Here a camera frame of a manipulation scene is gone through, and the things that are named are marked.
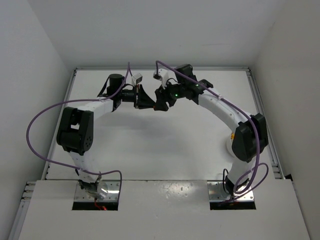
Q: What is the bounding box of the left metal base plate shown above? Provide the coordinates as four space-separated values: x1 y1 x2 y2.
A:
74 180 120 203

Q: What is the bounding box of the black thin cable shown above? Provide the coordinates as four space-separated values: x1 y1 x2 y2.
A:
221 168 230 191

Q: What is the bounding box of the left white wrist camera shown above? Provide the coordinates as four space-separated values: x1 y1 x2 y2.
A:
131 73 143 86

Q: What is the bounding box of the metal base plate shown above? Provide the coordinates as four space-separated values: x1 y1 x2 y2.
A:
207 180 255 203
74 180 120 203

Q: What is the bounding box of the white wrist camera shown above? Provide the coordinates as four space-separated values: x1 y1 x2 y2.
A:
153 68 170 89
131 73 143 86

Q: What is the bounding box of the purple cable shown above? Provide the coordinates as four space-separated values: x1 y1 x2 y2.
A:
154 60 270 203
26 61 133 191

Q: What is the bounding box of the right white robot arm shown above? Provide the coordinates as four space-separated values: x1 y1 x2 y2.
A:
153 64 269 196

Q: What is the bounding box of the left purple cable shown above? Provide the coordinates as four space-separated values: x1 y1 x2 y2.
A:
26 61 133 191

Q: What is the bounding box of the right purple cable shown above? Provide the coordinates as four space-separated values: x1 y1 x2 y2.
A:
154 60 270 203

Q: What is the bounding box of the white round divided container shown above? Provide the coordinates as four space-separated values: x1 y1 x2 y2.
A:
226 132 236 158

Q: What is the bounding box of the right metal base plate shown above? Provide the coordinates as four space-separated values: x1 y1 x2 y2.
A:
207 180 255 203

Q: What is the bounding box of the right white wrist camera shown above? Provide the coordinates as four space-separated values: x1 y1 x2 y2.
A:
153 68 170 89

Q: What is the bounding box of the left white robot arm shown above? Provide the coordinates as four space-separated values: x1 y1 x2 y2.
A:
56 73 155 197

